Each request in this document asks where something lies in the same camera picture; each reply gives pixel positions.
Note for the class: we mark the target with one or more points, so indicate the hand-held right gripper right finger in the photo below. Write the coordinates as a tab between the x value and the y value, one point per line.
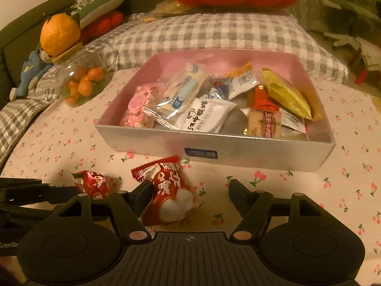
238	190

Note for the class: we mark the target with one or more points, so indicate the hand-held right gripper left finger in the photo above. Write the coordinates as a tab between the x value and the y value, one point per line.
144	193

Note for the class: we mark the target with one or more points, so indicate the orange red snack packet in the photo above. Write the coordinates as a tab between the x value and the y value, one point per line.
262	101

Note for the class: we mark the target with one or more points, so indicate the white snack packet black print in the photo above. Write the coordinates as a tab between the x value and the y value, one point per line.
205	113

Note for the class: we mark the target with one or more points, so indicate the blue monkey plush toy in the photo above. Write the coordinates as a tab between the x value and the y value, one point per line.
29	68

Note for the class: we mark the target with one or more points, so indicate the pile of small oranges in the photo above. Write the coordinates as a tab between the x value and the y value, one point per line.
83	86

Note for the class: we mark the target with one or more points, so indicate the glass jar with orange lid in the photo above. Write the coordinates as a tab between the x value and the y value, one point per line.
59	32

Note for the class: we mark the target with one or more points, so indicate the brown snack packet red label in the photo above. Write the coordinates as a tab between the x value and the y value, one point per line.
262	125

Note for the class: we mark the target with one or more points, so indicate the grey checked pillow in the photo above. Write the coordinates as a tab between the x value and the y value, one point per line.
223	32

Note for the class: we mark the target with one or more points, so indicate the cherry print bedsheet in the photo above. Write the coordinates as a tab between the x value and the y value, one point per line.
342	184

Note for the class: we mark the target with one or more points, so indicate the pink cardboard box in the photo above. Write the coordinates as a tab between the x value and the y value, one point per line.
253	155

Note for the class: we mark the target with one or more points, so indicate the small white barcode packet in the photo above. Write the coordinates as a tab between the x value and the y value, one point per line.
293	122

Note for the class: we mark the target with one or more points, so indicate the grey checked blanket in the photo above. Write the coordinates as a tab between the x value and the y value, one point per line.
18	116

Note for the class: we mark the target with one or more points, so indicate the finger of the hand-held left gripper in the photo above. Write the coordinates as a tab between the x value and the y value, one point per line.
29	192

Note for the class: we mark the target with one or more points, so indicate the small red white candy packet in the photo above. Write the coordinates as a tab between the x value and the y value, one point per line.
93	184

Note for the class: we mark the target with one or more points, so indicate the green patterned pillow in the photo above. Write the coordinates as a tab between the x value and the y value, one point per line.
101	6

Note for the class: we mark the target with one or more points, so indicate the green upholstered headboard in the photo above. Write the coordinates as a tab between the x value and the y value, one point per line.
18	29

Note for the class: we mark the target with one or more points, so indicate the long clear rice cake packet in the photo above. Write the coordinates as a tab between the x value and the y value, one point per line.
181	89

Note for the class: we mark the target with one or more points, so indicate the pink floral snack packet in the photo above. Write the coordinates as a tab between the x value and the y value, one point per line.
137	104

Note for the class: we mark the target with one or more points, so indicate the orange yellow snack packet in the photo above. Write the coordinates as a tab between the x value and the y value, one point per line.
244	82

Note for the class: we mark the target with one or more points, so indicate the large red white candy packet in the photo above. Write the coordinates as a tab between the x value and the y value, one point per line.
169	190

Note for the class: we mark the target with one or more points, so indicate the yellowish flat packet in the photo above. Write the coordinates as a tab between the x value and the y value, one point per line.
166	10

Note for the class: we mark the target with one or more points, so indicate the small red plush cushion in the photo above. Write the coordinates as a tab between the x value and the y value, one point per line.
104	23

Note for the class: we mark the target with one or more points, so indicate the grey cardboard scraps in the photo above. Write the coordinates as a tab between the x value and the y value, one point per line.
357	44

